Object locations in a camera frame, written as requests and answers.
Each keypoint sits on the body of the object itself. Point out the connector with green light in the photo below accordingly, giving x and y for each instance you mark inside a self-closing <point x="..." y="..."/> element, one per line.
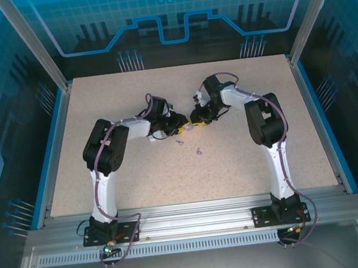
<point x="108" y="249"/>
<point x="295" y="229"/>

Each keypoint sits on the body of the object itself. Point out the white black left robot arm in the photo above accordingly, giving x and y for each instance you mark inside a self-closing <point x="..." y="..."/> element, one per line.
<point x="105" y="194"/>

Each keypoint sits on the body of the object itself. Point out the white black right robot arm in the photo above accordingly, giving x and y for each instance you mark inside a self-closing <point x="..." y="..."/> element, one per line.
<point x="280" y="167"/>

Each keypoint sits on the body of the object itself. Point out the aluminium frame post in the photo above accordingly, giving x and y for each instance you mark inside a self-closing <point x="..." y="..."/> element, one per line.
<point x="35" y="43"/>
<point x="311" y="12"/>

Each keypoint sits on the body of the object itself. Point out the aluminium table side rail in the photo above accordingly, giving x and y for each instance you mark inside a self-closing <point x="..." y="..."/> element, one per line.
<point x="53" y="154"/>
<point x="307" y="93"/>

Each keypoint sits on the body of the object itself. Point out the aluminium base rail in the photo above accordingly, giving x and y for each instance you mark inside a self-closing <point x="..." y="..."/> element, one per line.
<point x="192" y="220"/>

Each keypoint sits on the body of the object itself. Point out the lavender round earbud charging case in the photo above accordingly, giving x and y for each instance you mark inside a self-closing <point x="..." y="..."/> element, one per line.
<point x="189" y="127"/>

